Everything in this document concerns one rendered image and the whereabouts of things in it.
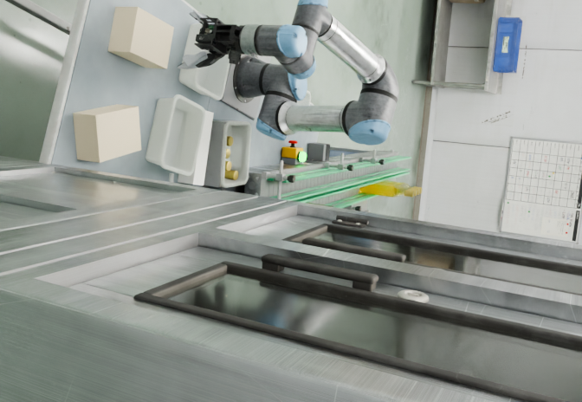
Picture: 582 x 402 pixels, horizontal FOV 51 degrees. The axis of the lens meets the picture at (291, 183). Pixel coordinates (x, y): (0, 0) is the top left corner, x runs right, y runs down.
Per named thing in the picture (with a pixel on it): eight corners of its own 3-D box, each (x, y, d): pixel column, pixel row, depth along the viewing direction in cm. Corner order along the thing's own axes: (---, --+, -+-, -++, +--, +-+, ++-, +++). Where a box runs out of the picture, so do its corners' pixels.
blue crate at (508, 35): (498, 16, 678) (519, 16, 668) (503, 20, 714) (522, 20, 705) (492, 71, 688) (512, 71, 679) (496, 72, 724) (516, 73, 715)
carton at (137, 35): (115, 6, 161) (138, 6, 158) (152, 27, 175) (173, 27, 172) (107, 50, 160) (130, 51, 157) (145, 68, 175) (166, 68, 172)
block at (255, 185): (242, 197, 222) (259, 199, 219) (244, 171, 221) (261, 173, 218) (247, 196, 225) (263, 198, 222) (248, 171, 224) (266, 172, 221)
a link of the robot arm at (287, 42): (305, 65, 148) (291, 48, 140) (265, 63, 152) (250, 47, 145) (312, 35, 149) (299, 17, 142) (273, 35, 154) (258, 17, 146)
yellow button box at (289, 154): (280, 163, 260) (295, 165, 257) (281, 145, 259) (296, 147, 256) (287, 162, 267) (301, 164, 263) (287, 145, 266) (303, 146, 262)
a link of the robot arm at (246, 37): (270, 31, 153) (264, 62, 152) (255, 31, 155) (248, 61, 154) (257, 19, 146) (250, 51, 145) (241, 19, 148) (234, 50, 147)
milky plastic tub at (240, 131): (200, 185, 207) (222, 188, 204) (204, 119, 204) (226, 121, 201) (227, 181, 223) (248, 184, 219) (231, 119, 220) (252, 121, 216)
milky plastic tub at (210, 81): (170, 84, 188) (193, 85, 184) (185, 16, 191) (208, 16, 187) (200, 100, 204) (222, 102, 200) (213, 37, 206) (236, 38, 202)
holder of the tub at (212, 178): (198, 200, 208) (218, 203, 205) (203, 119, 205) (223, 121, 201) (225, 195, 224) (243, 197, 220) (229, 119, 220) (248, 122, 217)
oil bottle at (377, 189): (358, 192, 320) (411, 199, 308) (359, 182, 319) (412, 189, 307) (362, 191, 325) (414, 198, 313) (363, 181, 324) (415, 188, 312)
